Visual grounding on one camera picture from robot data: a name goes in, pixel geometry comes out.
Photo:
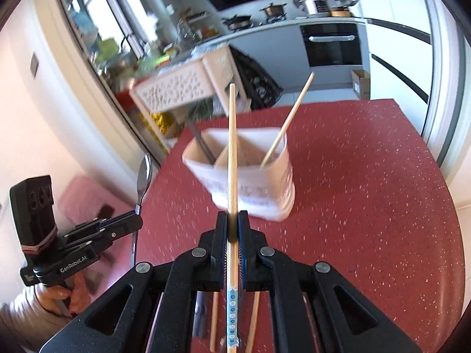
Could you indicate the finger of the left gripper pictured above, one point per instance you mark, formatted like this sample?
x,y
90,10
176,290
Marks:
x,y
98,240
116,227

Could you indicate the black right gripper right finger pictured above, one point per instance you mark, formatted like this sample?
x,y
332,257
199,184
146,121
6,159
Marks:
x,y
314,308

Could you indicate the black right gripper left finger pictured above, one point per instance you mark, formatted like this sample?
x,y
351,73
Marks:
x,y
151,308

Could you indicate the long bamboo chopstick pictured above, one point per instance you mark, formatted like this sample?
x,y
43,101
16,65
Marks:
x,y
214,322

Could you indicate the steel spoon grey handle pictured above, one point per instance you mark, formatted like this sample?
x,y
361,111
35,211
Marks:
x,y
144,179

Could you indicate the chopstick with blue pattern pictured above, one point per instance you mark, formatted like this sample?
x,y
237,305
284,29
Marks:
x,y
233,266

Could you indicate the white plastic utensil holder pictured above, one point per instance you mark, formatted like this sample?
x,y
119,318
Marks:
x,y
266,192

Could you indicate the grey sleeve forearm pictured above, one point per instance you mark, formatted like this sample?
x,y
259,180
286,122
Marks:
x,y
25,325

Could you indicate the person's left hand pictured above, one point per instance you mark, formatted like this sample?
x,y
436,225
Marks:
x,y
78,296

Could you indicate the pink plastic stool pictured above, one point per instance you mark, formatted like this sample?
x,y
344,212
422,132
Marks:
x,y
83,201

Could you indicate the short bamboo chopstick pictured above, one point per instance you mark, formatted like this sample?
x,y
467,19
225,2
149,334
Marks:
x,y
253,323

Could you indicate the chopstick in holder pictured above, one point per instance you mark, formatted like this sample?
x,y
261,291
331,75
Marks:
x,y
287,121

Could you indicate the white perforated laundry basket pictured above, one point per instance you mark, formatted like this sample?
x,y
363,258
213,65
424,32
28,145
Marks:
x,y
197,78

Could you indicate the black plastic bag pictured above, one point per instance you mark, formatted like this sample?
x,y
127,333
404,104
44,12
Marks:
x,y
258,84

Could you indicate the cardboard box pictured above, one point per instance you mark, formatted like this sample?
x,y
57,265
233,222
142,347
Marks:
x,y
361,83

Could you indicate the black wok on stove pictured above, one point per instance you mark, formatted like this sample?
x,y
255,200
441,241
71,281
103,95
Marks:
x,y
238,22

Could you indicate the black built-in oven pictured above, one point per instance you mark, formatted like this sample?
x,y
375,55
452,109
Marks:
x,y
332,44

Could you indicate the cooking pot on stove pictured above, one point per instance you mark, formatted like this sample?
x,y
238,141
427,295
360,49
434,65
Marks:
x,y
274,11

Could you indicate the white rice cooker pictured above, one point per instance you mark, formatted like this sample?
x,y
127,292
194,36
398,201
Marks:
x,y
316,8

